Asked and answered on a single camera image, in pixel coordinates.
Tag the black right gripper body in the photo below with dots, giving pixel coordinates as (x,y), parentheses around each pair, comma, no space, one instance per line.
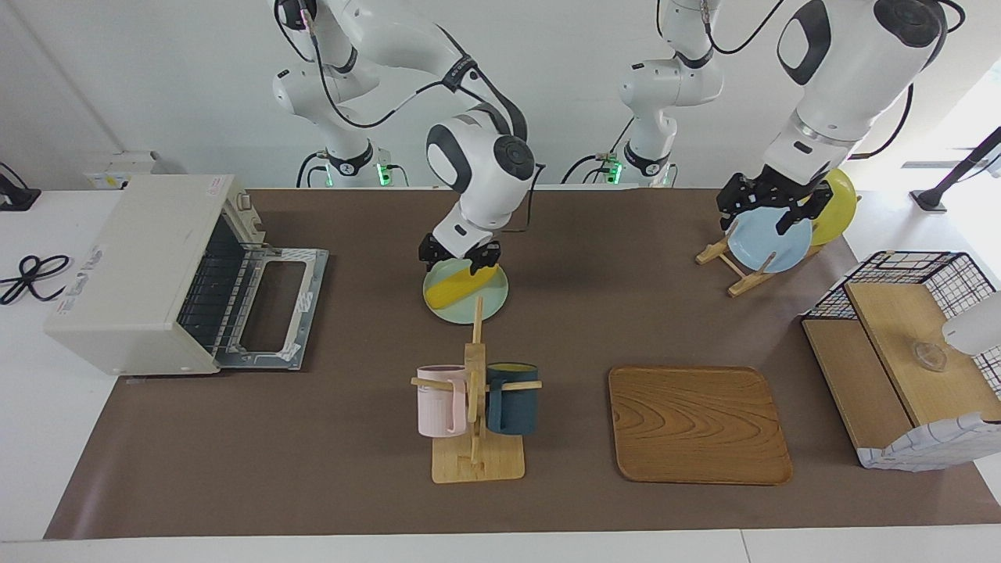
(430,249)

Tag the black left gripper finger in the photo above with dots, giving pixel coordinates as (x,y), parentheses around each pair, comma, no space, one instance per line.
(787,221)
(729,219)

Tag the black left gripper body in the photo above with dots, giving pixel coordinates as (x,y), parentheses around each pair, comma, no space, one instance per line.
(770,194)

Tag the yellow corn cob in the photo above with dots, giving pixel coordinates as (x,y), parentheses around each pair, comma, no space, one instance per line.
(453,291)

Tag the pale green plate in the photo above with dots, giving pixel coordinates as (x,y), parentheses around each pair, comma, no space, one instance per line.
(489,305)

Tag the cream toaster oven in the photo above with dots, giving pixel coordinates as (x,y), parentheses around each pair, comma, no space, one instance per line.
(125,266)

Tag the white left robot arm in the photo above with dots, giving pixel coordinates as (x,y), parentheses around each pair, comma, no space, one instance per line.
(852,70)

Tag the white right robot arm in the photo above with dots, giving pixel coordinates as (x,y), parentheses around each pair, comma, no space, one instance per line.
(485,172)

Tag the light blue plate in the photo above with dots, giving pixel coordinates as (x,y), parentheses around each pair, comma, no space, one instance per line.
(770,246)

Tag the yellow plate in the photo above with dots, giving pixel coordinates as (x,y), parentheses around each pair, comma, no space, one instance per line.
(841,207)

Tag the wooden plate rack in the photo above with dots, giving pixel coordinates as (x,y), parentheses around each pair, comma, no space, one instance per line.
(743,283)

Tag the pink mug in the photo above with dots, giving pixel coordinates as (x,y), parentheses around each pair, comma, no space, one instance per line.
(438,407)

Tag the dark teal mug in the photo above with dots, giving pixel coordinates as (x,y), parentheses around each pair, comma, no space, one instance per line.
(512,407)

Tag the wooden mug tree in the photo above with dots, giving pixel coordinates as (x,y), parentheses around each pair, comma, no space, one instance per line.
(477,461)

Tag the small clear glass cup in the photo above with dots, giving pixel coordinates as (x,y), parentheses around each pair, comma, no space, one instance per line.
(929,356)

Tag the wooden serving tray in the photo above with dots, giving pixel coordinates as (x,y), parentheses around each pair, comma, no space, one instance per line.
(696,426)

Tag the white rounded cylinder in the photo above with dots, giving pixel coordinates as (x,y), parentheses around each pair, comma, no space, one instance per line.
(974,328)

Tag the brown table mat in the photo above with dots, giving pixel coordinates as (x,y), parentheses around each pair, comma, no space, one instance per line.
(352,469)

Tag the white power box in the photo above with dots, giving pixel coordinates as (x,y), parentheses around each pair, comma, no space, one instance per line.
(117,168)

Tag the black clamp base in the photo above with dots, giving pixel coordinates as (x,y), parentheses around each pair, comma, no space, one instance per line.
(16,199)

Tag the black camera stand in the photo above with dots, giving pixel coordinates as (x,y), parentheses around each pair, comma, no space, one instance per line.
(931,199)

